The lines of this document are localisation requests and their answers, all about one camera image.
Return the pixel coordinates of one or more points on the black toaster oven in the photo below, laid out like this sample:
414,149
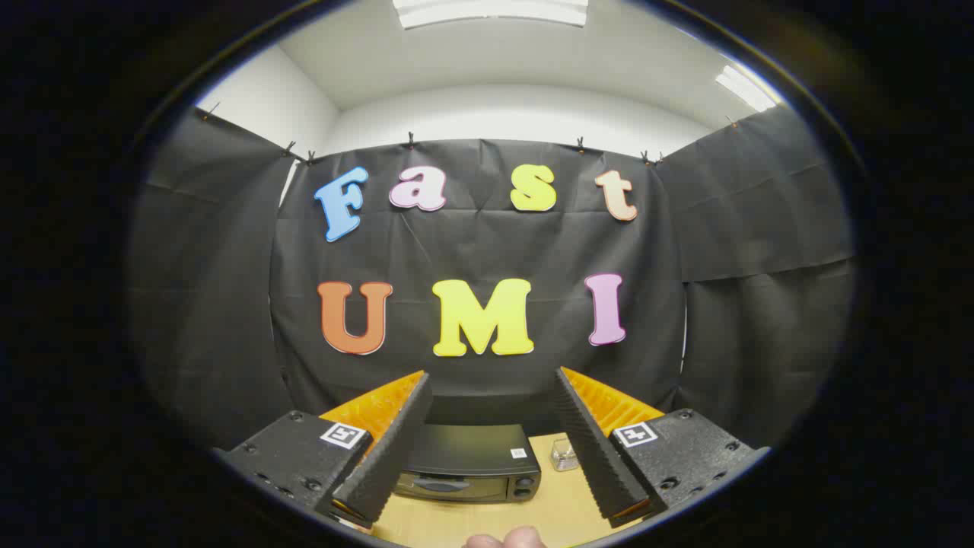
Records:
472,457

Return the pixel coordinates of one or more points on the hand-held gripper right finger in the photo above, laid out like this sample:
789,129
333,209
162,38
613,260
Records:
593,449

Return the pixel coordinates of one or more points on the long ceiling light panel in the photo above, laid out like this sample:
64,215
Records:
491,11

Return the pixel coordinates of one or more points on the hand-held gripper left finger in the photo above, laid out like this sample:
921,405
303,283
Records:
396,449

